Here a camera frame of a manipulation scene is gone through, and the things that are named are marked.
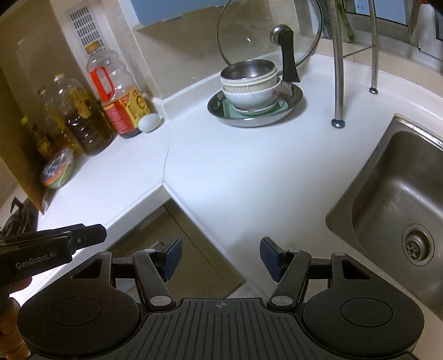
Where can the stainless steel deep bowl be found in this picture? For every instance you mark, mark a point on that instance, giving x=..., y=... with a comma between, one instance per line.
x=248, y=69

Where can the wrapped green snack packet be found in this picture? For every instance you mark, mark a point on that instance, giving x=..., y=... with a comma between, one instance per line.
x=58, y=170

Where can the metal rack leg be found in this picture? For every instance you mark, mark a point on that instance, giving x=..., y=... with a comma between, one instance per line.
x=373, y=88
x=337, y=121

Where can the metal rack rear leg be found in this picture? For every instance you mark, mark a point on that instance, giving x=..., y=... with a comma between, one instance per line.
x=373, y=88

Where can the green knife holder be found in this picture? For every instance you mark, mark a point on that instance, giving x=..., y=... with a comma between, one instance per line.
x=346, y=29

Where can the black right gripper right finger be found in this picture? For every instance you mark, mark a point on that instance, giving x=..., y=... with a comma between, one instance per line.
x=288, y=269

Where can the black lid stand handle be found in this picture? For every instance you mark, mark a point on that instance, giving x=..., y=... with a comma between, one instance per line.
x=282, y=35

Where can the stainless steel sink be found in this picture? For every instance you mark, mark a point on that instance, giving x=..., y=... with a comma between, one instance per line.
x=392, y=210

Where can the metal rack front leg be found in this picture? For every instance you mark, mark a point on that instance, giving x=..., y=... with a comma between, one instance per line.
x=337, y=121

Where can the white floral porcelain bowl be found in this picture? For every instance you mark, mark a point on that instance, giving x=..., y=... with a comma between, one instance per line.
x=253, y=100

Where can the white vent grille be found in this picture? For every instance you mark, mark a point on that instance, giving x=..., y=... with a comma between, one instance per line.
x=84, y=24

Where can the person left hand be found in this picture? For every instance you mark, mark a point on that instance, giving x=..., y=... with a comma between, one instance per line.
x=12, y=344

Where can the stainless steel round pan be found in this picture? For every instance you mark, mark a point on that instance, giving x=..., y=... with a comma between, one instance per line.
x=290, y=93

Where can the large clear oil bottle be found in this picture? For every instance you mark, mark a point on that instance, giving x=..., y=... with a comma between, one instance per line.
x=121, y=99

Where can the blue cabinet panel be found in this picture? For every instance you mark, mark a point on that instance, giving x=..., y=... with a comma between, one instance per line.
x=152, y=11

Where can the small sauce bottle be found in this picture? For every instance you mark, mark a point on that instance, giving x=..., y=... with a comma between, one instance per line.
x=55, y=135

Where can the black gas stove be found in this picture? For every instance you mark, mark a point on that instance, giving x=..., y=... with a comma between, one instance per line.
x=23, y=219

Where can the dark oil bottle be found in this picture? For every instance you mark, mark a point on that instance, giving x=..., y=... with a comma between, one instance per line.
x=83, y=115

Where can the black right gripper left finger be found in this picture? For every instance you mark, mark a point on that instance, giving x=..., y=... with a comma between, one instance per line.
x=153, y=270

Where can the blue floral porcelain plate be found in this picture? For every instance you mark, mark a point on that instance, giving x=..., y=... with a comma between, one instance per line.
x=256, y=112

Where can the beige plastic bowls stack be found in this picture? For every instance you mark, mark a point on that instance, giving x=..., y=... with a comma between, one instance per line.
x=242, y=83

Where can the glass pot lid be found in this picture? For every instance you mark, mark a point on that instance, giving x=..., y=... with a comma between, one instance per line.
x=246, y=29

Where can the white egg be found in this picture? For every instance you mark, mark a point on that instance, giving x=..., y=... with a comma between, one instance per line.
x=149, y=122

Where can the green square plate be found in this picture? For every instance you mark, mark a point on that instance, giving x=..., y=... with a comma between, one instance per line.
x=231, y=113

